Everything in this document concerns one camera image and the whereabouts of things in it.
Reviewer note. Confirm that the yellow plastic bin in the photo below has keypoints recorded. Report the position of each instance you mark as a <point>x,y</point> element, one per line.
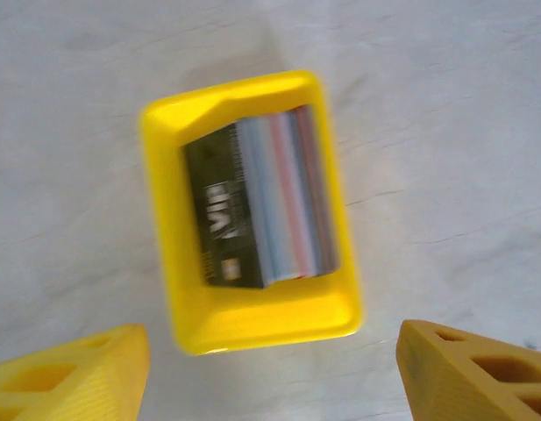
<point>261,316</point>

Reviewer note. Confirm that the stack of plastic cards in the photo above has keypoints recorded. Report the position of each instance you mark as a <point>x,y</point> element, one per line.
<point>296,197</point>

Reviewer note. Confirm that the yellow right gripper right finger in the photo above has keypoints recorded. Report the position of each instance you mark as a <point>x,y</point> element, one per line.
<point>463,377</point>

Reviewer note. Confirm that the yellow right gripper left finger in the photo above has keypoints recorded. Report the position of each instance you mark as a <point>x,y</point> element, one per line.
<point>77,377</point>

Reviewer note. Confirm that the black VIP card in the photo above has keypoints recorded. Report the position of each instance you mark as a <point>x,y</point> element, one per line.
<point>217,206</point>

